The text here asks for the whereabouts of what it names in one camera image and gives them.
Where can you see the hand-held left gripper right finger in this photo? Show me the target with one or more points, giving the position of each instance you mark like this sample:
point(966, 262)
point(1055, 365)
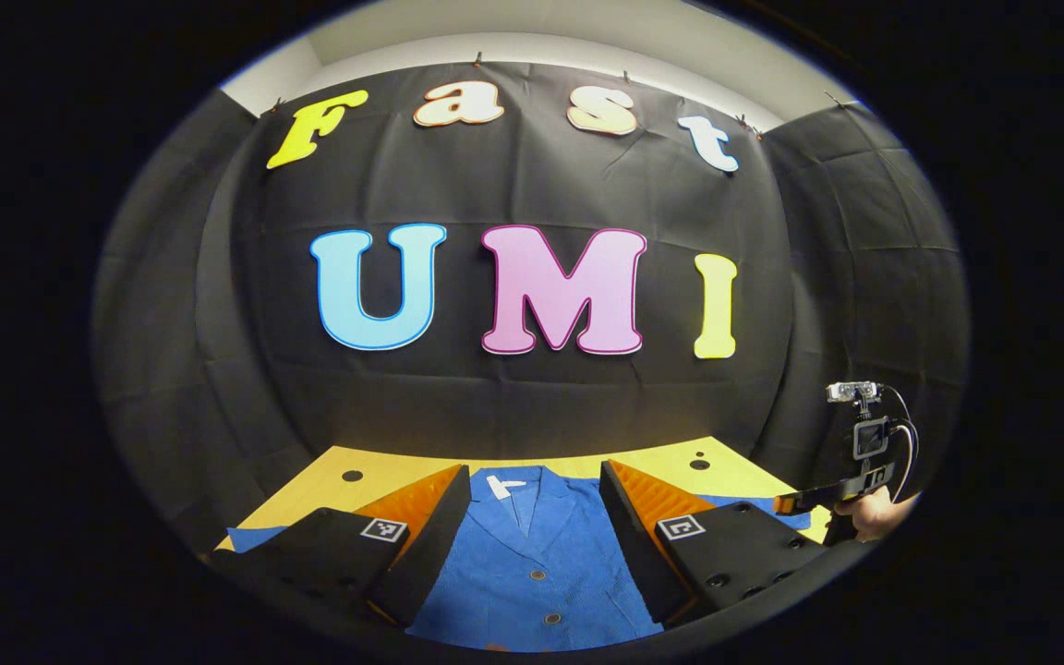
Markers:
point(634, 545)

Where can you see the black backdrop cloth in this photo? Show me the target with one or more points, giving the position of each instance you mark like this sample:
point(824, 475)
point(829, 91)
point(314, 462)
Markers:
point(532, 397)

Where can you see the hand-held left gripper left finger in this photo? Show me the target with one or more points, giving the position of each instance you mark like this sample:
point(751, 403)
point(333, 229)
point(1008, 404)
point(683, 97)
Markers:
point(430, 554)

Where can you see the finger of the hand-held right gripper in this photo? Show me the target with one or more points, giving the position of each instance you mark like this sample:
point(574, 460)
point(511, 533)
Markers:
point(809, 501)

